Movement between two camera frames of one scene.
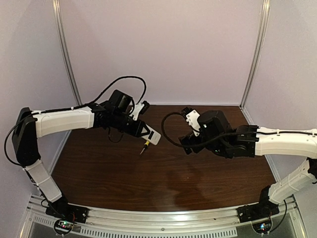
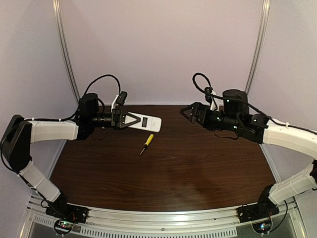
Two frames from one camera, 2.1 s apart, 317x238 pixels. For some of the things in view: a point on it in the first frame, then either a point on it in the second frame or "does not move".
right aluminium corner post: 257,51 does not move
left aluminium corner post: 63,42 does not move
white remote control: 153,137 -> 146,122
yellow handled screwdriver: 145,145 does not move
